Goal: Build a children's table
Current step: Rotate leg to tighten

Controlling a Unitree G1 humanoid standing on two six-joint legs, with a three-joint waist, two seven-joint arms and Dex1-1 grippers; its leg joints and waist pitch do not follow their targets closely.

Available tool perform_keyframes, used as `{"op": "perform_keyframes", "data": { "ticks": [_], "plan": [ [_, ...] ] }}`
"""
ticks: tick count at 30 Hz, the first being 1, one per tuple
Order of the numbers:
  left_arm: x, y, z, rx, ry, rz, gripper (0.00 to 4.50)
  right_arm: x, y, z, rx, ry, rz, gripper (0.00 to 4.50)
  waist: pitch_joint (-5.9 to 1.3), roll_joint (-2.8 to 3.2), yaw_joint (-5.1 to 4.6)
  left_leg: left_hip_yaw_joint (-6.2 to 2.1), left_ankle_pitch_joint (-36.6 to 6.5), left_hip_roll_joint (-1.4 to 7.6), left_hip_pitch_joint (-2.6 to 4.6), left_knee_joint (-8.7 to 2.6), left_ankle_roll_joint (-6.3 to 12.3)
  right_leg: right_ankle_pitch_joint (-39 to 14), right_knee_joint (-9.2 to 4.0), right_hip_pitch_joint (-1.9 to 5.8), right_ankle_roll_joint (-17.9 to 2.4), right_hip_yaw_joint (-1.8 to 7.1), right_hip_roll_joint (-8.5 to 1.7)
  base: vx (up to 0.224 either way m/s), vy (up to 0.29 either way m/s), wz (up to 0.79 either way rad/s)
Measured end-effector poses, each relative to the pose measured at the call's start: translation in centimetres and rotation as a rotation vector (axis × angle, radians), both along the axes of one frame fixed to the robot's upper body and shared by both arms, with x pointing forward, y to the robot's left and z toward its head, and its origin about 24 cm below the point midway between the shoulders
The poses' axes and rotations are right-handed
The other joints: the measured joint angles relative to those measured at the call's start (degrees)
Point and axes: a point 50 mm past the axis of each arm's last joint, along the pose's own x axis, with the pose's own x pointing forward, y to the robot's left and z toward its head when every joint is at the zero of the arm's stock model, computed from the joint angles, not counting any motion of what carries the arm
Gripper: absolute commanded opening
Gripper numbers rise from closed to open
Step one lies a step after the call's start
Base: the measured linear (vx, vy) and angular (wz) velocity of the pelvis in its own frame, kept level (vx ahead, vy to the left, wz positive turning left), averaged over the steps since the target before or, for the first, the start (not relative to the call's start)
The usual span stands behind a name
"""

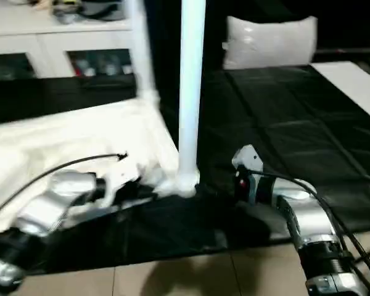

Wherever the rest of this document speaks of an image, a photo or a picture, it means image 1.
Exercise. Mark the black table mat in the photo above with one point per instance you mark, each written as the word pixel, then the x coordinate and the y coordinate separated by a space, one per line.
pixel 296 123

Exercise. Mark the white plastic table top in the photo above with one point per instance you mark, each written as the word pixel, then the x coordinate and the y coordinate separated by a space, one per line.
pixel 64 138

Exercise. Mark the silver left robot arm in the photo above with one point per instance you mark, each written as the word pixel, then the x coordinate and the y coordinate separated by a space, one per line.
pixel 49 200

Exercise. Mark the white flat board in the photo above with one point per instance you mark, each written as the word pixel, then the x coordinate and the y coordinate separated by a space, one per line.
pixel 351 86

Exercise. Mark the black box with gold label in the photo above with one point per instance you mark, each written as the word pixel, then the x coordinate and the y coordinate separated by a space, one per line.
pixel 216 31

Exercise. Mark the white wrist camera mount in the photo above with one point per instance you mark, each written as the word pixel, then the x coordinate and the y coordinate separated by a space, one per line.
pixel 249 157
pixel 120 175

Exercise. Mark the white plastic table leg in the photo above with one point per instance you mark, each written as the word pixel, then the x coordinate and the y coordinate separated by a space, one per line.
pixel 142 52
pixel 191 77

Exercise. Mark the white glass-door cabinet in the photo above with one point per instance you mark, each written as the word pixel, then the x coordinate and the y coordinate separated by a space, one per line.
pixel 34 40

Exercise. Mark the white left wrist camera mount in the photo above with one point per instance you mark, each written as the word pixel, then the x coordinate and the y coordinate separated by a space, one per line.
pixel 120 175

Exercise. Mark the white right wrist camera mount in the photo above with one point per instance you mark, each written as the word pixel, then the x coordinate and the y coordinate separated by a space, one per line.
pixel 249 157

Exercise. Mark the grey cushion with metal fittings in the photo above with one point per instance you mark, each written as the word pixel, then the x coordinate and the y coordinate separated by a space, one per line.
pixel 271 40

